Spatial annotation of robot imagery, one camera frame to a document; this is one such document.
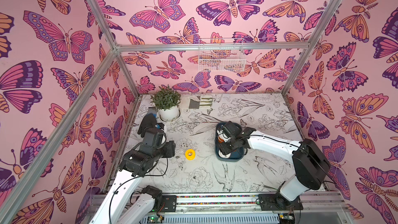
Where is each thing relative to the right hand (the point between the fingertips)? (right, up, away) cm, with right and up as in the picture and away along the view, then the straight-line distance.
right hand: (222, 149), depth 87 cm
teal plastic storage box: (+8, -4, 0) cm, 9 cm away
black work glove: (-47, +14, +17) cm, 52 cm away
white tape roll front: (-1, -2, -2) cm, 4 cm away
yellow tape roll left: (-18, -6, +2) cm, 19 cm away
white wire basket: (+2, +56, +19) cm, 59 cm away
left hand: (-26, +6, -13) cm, 29 cm away
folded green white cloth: (-12, +27, +27) cm, 40 cm away
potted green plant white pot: (-32, +27, +4) cm, 42 cm away
